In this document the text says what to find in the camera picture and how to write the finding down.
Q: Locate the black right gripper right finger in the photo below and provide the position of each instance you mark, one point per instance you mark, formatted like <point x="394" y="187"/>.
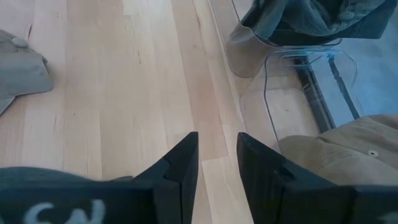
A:
<point x="280" y="196"/>

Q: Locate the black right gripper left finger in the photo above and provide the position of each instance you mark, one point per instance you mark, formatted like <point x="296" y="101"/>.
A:
<point x="177" y="186"/>

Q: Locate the tan baseball cap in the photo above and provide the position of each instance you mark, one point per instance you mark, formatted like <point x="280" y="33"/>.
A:
<point x="348" y="149"/>

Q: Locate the clear acrylic hat rack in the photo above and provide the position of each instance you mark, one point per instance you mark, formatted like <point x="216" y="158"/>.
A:
<point x="245" y="59"/>

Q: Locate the clear plastic bin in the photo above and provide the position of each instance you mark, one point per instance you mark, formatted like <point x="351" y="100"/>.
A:
<point x="289" y="109"/>

